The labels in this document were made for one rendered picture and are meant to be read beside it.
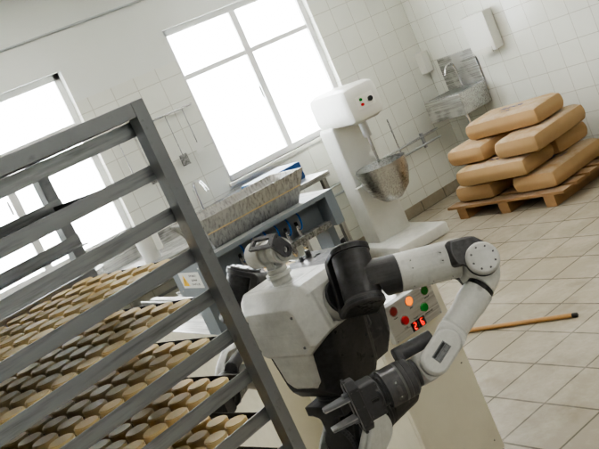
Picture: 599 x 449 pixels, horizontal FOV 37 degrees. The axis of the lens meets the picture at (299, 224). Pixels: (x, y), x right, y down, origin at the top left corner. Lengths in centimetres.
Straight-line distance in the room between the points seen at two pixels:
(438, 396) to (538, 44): 475
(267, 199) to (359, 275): 187
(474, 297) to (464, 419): 150
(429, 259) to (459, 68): 634
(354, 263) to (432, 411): 146
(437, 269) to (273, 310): 40
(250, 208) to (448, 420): 119
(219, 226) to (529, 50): 456
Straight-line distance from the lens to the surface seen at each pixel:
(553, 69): 771
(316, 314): 208
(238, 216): 378
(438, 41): 843
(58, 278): 163
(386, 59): 834
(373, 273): 202
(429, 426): 340
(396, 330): 324
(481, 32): 789
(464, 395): 350
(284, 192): 390
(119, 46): 706
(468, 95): 802
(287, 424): 187
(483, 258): 205
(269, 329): 217
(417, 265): 204
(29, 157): 161
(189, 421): 176
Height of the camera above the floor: 178
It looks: 10 degrees down
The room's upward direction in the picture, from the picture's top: 24 degrees counter-clockwise
